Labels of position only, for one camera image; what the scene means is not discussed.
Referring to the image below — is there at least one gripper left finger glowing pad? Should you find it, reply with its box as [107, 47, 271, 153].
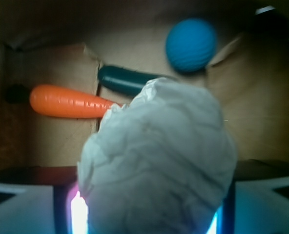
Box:
[0, 166, 89, 234]

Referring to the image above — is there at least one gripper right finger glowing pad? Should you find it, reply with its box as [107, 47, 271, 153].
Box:
[209, 159, 289, 234]

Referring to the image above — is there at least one white paper ball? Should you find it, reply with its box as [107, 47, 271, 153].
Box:
[78, 78, 237, 234]

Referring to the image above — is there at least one orange plastic toy carrot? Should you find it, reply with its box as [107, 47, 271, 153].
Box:
[29, 84, 122, 118]

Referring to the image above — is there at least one brown paper bag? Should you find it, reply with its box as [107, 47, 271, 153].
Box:
[0, 0, 289, 170]

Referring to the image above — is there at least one dark green toy cucumber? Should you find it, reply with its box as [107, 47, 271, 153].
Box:
[97, 65, 177, 96]

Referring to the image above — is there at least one blue dimpled ball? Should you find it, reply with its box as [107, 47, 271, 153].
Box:
[165, 18, 217, 73]

